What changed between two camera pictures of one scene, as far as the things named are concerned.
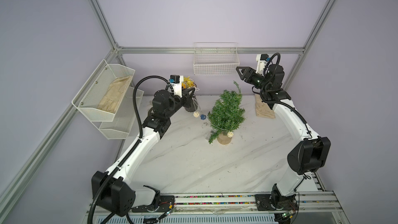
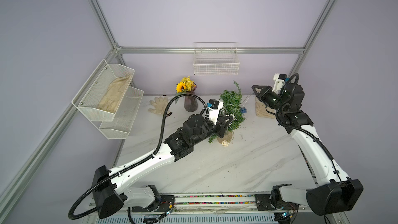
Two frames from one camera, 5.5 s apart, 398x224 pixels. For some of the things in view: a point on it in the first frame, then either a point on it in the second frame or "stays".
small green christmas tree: [226, 115] stays
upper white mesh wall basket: [102, 92] stays
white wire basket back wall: [215, 58] stays
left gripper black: [187, 101] → [219, 127]
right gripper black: [249, 72] → [267, 92]
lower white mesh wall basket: [124, 116] stays
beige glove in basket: [112, 99] stays
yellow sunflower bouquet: [187, 83] stays
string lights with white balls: [197, 114] → [233, 109]
